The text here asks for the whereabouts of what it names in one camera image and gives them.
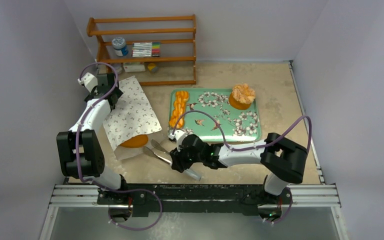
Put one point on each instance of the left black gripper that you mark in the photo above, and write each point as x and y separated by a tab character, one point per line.
94	92

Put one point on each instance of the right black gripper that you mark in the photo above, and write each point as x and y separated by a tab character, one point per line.
179	159

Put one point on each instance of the white patterned paper bag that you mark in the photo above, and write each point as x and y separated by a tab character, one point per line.
133	116

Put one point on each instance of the metal tongs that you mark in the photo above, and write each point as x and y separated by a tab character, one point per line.
159	152

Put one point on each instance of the orange braided fake bread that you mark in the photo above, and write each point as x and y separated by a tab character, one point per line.
179	108

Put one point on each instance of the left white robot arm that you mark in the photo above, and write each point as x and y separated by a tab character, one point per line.
79	150

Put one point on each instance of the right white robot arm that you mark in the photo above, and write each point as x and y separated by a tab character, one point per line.
284	158

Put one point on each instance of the small clear jar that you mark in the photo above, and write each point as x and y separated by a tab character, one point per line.
118	67

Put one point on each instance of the white small box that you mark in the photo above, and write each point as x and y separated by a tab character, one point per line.
132	67

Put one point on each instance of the blue lidded jar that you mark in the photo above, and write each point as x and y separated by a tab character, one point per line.
120	46

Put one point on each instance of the yellow grey sharpener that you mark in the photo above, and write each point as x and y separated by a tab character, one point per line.
152	67

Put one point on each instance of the pack of coloured markers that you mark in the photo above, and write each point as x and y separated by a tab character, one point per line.
146	49

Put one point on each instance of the green floral tray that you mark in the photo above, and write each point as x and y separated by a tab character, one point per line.
235	125

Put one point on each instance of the wooden shelf rack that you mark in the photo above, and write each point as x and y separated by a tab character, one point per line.
105	52

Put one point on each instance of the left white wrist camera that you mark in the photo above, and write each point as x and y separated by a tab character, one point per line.
88	81

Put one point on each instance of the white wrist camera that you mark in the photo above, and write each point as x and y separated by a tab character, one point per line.
177	136
88	81

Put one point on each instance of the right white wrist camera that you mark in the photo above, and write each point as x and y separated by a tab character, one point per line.
177	136

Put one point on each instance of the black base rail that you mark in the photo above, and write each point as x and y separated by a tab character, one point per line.
245	199

